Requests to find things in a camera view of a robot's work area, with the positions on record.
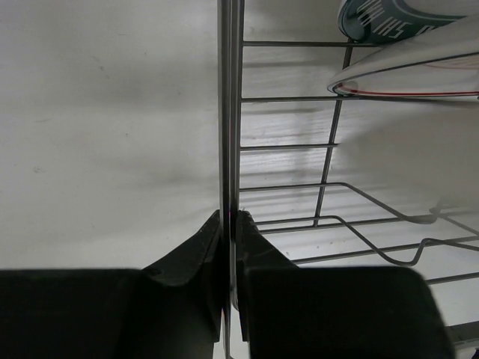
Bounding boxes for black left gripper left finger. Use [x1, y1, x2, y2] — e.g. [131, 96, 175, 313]
[1, 212, 222, 358]

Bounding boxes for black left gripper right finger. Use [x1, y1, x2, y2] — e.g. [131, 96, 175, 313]
[236, 211, 455, 358]

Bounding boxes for metal wire dish rack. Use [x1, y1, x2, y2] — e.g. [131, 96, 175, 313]
[218, 1, 478, 358]

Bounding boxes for orange sunburst plate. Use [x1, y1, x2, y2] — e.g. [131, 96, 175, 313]
[327, 14, 478, 98]
[339, 102, 478, 212]

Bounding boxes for green rimmed plate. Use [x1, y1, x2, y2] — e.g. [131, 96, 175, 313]
[338, 0, 478, 44]

